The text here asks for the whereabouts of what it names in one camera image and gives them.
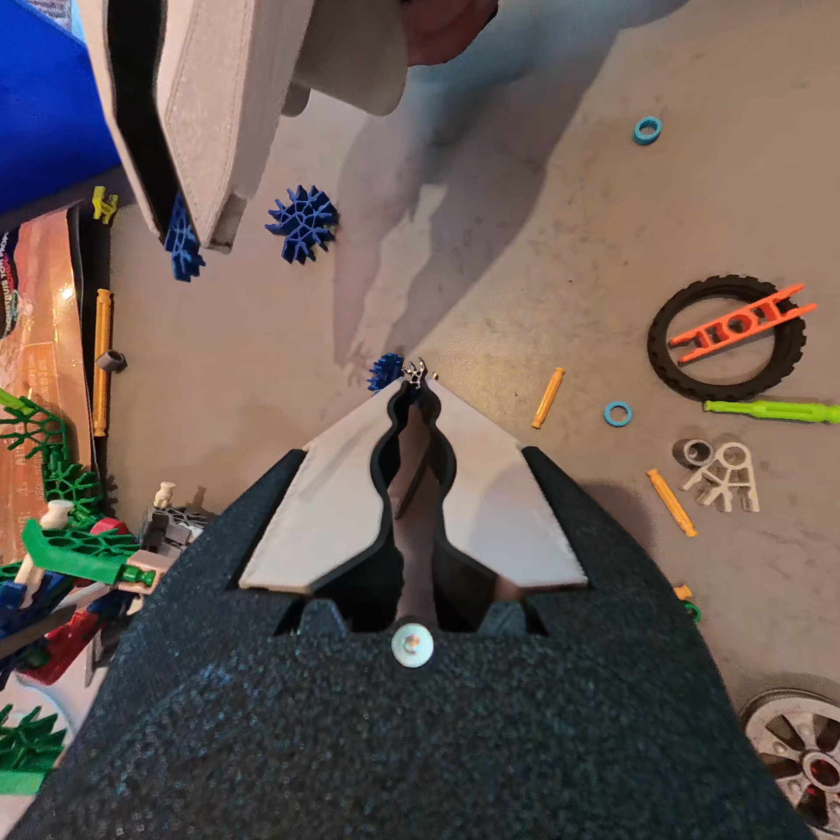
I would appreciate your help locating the white triangular connector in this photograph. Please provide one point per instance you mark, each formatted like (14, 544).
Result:
(718, 469)

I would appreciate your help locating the small yellow clip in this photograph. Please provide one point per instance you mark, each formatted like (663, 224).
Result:
(103, 207)

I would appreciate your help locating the red printed toy package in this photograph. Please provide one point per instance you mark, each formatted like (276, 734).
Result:
(39, 367)

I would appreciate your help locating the grey block connector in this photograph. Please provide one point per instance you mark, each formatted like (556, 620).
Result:
(111, 361)

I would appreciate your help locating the lime green plastic rod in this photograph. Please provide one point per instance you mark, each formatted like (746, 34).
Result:
(768, 410)

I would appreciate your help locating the long yellow rod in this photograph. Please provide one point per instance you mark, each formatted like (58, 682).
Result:
(102, 407)

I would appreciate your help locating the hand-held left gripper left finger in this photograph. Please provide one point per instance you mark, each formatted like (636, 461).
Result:
(315, 525)

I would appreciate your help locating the small red connector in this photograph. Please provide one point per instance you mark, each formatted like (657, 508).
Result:
(823, 771)

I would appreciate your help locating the multicoloured construction toy model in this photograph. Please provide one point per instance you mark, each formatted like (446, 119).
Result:
(72, 544)

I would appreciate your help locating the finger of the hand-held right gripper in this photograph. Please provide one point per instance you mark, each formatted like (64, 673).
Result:
(223, 98)
(105, 65)

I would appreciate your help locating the orange ladder connector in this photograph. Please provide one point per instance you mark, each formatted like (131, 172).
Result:
(741, 325)

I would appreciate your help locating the person's right hand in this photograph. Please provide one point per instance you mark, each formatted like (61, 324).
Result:
(446, 33)

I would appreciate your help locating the silver wheel hub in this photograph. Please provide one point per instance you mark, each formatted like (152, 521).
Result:
(754, 728)

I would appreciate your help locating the green clip connector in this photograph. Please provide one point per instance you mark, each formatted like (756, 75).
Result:
(694, 613)

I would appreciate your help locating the black rubber tyre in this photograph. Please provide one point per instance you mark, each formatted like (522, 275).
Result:
(656, 348)

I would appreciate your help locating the grey cylindrical spacer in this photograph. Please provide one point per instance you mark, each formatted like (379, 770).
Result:
(677, 451)

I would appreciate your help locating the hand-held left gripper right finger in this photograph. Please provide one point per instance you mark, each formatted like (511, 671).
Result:
(512, 525)

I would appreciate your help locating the thin grey rod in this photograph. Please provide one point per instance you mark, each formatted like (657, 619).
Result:
(410, 489)

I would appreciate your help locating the short orange rod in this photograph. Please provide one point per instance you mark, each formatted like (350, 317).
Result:
(670, 502)
(548, 398)
(682, 592)

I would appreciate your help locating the large blue snowflake connector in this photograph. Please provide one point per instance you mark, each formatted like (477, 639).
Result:
(302, 223)

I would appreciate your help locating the blue plastic storage bin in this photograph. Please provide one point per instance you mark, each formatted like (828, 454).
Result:
(39, 98)

